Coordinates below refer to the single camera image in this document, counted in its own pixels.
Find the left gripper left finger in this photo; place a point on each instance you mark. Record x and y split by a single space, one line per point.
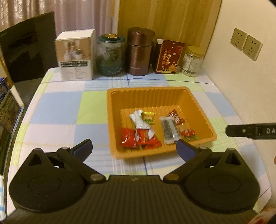
74 158

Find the yellow curtain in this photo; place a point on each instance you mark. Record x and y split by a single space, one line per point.
191 22

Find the yellow candy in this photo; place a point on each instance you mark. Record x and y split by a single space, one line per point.
148 117

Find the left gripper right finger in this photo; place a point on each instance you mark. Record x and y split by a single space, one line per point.
194 158

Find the left wall socket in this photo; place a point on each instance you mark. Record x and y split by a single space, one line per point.
238 39

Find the clear jar gold lid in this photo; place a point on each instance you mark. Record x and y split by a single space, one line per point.
192 61

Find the brown metal canister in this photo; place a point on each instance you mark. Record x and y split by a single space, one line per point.
140 42

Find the black seaweed snack packet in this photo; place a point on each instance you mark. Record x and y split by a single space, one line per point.
171 134

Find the wall socket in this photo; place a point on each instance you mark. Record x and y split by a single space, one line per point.
238 39
252 48

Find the dark red candy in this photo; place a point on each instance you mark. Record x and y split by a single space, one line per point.
177 119

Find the pink curtain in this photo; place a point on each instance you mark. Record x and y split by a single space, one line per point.
102 16

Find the orange plastic tray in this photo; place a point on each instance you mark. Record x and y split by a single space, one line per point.
161 101

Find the black chair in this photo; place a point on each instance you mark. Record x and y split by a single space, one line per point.
28 49

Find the white snack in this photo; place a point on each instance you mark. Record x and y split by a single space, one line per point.
136 117

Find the right wall socket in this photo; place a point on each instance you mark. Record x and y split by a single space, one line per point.
252 48

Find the red gift box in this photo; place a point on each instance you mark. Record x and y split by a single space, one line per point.
167 56

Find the red green candy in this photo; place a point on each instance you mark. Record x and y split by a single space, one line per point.
188 134

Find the white product box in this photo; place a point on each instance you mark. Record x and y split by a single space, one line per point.
76 52

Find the green glass jar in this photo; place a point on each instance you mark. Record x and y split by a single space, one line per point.
110 54

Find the red snack packet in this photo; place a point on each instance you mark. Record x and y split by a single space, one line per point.
147 141
128 138

